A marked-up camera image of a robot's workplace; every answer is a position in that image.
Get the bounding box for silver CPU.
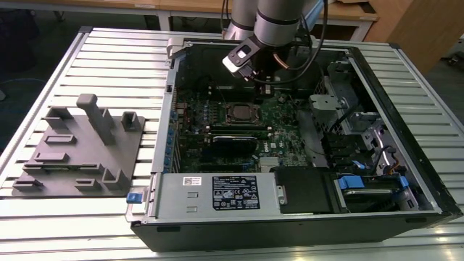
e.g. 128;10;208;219
232;106;254;120

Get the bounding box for CPU socket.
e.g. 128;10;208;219
222;102;264;127

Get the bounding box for green motherboard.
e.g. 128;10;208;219
172;88;317;174

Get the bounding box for metal drive cage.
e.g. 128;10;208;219
314;61;369;136

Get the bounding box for black graphics card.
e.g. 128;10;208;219
210;135;260;156

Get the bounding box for small silver heatsink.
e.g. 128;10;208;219
258;157;284;167

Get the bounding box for wooden desk white legs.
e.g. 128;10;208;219
158;0;380;41

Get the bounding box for black power supply label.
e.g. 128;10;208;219
210;175;261;210

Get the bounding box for hard disk in blue carrier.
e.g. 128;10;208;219
334;175;409;213

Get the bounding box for wooden cabinet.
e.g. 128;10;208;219
364;0;464;74

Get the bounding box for silver power supply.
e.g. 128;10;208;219
150;172;282;220

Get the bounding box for grey parts rack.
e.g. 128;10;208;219
10;94;148;198

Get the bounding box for black PC case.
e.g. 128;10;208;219
125;38;464;253

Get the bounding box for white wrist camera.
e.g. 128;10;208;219
221;38;262;82

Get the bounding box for thick black cable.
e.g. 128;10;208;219
293;58;324;99

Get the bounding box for silver metal bracket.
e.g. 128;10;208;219
308;94;345;120

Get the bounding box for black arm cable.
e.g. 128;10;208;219
249;0;329;84

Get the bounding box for thin black cable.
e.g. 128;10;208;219
328;103;360;135

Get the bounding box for grey case handle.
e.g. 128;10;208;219
165;38;186;59

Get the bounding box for black plastic bracket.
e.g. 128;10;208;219
320;133;374;168

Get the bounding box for wooden desk grey frame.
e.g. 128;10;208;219
0;0;170;30

